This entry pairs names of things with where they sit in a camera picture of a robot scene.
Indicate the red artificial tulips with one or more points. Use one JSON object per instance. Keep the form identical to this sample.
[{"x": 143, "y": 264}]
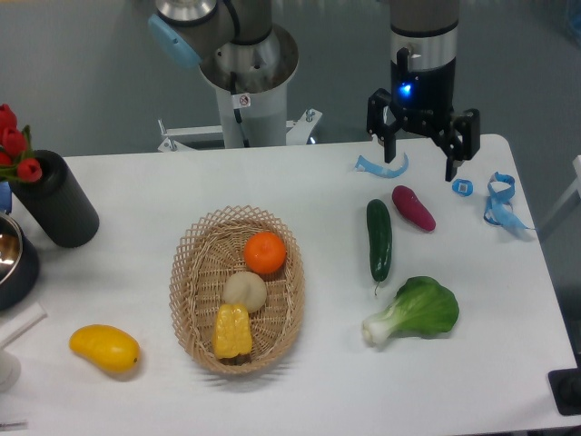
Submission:
[{"x": 18, "y": 161}]

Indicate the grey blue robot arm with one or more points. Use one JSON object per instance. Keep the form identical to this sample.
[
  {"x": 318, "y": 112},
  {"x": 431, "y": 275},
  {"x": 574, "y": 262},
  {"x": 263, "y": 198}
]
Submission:
[{"x": 191, "y": 31}]

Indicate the orange fruit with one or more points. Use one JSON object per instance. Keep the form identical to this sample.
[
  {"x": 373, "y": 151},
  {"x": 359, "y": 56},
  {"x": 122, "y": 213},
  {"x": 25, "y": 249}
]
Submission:
[{"x": 264, "y": 253}]

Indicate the black cylindrical vase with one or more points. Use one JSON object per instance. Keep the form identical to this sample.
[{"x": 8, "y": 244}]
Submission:
[{"x": 58, "y": 203}]

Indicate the small blue tape roll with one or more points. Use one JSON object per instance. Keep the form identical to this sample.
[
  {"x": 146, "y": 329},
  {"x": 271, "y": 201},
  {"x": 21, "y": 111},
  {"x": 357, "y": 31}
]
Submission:
[{"x": 463, "y": 187}]

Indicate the black metal bowl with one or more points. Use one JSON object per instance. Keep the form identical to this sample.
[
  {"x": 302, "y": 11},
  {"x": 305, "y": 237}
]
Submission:
[{"x": 20, "y": 264}]

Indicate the tangled blue tape ribbon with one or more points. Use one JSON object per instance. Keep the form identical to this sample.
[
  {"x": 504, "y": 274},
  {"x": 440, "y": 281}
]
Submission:
[{"x": 499, "y": 210}]

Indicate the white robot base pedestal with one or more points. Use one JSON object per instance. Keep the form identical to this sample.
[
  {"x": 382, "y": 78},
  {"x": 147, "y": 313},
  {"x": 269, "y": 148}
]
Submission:
[{"x": 250, "y": 84}]

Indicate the green cucumber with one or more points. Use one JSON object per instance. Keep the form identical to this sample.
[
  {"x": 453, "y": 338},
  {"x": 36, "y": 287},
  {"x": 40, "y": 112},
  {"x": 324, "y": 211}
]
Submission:
[{"x": 380, "y": 240}]

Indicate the white lamp stand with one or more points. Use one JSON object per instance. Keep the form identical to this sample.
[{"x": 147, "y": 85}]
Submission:
[{"x": 12, "y": 328}]

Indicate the blue curved tape strip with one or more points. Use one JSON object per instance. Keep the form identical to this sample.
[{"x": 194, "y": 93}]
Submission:
[{"x": 366, "y": 166}]

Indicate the purple sweet potato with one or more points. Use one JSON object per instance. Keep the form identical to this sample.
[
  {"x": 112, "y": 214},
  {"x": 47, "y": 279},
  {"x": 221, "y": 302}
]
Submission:
[{"x": 412, "y": 209}]

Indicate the black device at edge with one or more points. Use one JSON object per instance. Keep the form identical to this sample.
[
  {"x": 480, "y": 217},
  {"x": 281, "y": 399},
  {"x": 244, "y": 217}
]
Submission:
[{"x": 565, "y": 387}]

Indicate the yellow mango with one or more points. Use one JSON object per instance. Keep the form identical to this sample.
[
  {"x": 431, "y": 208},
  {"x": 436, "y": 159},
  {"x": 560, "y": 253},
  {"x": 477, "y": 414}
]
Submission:
[{"x": 107, "y": 347}]

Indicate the woven wicker basket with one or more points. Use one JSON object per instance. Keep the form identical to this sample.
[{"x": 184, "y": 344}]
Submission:
[{"x": 208, "y": 254}]

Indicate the green bok choy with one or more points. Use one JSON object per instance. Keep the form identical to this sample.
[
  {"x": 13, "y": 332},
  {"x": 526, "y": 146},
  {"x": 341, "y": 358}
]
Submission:
[{"x": 421, "y": 305}]

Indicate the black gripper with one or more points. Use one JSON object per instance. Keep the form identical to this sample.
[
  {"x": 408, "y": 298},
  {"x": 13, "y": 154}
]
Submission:
[{"x": 421, "y": 97}]

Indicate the yellow bell pepper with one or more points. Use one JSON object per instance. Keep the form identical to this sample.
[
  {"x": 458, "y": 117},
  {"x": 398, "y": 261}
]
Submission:
[{"x": 231, "y": 335}]

